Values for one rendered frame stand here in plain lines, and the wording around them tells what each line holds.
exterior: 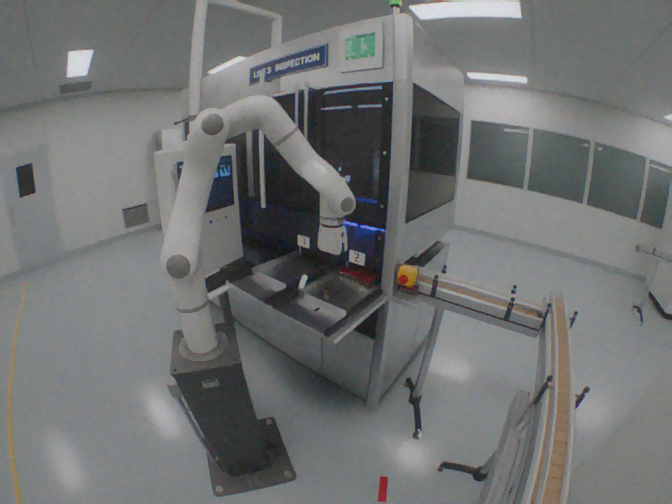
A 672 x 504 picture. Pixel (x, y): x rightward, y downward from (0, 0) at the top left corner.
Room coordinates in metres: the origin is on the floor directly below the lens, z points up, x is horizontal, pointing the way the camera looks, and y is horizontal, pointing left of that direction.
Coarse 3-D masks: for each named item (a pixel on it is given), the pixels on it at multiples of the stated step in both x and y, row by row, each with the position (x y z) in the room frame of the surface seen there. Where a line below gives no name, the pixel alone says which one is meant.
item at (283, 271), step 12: (264, 264) 1.34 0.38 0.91; (276, 264) 1.41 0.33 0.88; (288, 264) 1.41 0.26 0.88; (300, 264) 1.41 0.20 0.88; (312, 264) 1.42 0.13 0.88; (324, 264) 1.35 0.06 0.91; (264, 276) 1.21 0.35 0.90; (276, 276) 1.26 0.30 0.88; (288, 276) 1.26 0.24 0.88; (300, 276) 1.20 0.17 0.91
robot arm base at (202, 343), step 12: (180, 312) 0.66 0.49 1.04; (192, 312) 0.67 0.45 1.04; (204, 312) 0.70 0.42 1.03; (180, 324) 0.68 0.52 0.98; (192, 324) 0.66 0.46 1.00; (204, 324) 0.69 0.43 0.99; (192, 336) 0.66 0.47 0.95; (204, 336) 0.68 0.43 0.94; (216, 336) 0.73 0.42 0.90; (180, 348) 0.67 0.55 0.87; (192, 348) 0.66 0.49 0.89; (204, 348) 0.67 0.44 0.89; (216, 348) 0.70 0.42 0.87; (192, 360) 0.62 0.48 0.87; (204, 360) 0.63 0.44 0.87
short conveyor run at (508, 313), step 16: (432, 272) 1.17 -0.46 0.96; (432, 288) 1.07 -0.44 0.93; (448, 288) 1.07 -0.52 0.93; (464, 288) 1.01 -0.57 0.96; (480, 288) 1.02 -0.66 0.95; (432, 304) 1.07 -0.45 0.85; (448, 304) 1.02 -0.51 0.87; (464, 304) 0.98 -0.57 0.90; (480, 304) 0.94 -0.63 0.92; (496, 304) 0.92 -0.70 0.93; (512, 304) 0.85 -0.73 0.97; (528, 304) 0.89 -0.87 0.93; (480, 320) 0.92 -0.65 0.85; (496, 320) 0.88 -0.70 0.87; (512, 320) 0.84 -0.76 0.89; (528, 320) 0.80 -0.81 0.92
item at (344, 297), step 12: (324, 276) 1.21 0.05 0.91; (336, 276) 1.28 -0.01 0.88; (300, 288) 1.09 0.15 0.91; (312, 288) 1.14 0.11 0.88; (336, 288) 1.15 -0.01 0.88; (348, 288) 1.15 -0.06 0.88; (372, 288) 1.16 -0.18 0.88; (312, 300) 1.02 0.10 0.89; (324, 300) 1.04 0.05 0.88; (336, 300) 1.05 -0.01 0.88; (348, 300) 1.05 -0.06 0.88; (360, 300) 1.00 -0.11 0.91; (336, 312) 0.94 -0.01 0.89; (348, 312) 0.93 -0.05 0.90
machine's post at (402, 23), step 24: (408, 24) 1.10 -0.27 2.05; (408, 48) 1.10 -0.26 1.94; (408, 72) 1.10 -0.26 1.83; (408, 96) 1.10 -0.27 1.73; (408, 120) 1.11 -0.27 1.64; (408, 144) 1.12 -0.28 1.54; (408, 168) 1.13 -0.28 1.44; (384, 264) 1.11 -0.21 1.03; (384, 288) 1.11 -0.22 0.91; (384, 312) 1.10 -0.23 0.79; (384, 336) 1.09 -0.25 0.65; (384, 360) 1.11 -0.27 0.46
